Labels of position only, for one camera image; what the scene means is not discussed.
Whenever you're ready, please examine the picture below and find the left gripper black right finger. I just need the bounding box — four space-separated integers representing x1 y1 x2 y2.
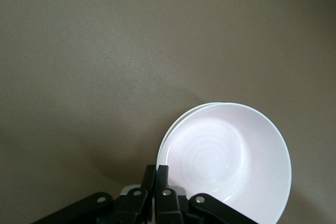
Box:
154 164 260 224

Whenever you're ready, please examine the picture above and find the white plastic bowl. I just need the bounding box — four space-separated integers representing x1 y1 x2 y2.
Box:
156 102 292 224

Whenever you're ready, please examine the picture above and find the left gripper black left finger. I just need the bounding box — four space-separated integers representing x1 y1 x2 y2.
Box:
31 164 158 224

